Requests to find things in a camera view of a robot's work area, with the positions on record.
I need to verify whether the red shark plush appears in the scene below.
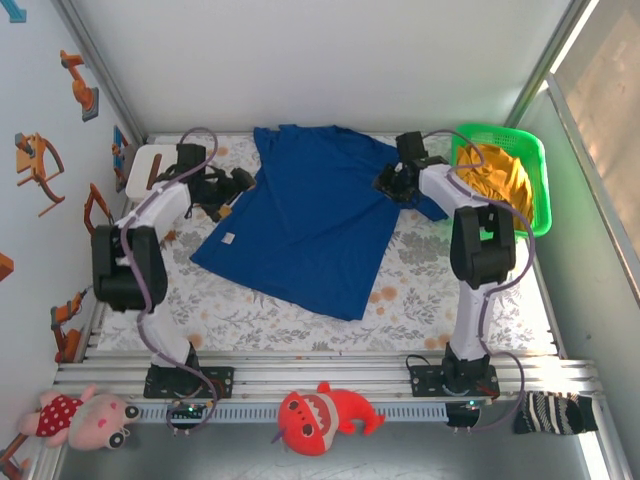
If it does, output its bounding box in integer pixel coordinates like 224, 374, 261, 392
272, 380, 386, 457

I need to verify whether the glass window pane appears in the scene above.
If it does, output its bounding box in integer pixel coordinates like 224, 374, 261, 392
544, 0, 640, 321

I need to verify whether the blue orange machine wall sticker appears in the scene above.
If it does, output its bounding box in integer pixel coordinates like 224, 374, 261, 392
110, 124, 132, 194

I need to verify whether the floral tablecloth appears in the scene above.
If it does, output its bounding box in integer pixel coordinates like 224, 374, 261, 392
97, 132, 556, 354

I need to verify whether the aluminium rail frame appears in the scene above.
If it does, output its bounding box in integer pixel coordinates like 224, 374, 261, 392
52, 349, 609, 401

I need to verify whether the white tissue box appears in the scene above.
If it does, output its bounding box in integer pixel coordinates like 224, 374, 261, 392
124, 143, 181, 201

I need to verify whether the aluminium frame post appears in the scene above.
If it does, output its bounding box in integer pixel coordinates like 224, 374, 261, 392
49, 0, 150, 146
502, 0, 600, 130

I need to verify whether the blue t-shirt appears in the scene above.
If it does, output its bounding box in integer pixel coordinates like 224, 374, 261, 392
189, 123, 451, 322

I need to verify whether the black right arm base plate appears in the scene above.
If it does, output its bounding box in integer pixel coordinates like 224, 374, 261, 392
409, 364, 501, 400

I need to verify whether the pink pig plush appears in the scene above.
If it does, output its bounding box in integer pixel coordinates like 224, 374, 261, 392
18, 383, 142, 451

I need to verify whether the perforated grey cable tray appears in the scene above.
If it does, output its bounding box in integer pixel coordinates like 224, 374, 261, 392
134, 403, 449, 424

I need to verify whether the green plastic basket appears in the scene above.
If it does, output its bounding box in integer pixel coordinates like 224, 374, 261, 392
449, 122, 554, 239

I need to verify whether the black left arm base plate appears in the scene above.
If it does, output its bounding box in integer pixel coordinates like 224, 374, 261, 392
143, 366, 236, 400

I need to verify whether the yellow cloth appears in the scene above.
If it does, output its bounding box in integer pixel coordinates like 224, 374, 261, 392
457, 144, 535, 234

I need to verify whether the black white striped sock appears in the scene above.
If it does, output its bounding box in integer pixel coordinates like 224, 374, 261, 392
513, 390, 600, 436

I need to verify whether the small circuit board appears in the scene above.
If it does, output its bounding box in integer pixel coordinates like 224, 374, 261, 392
167, 402, 209, 420
447, 398, 496, 416

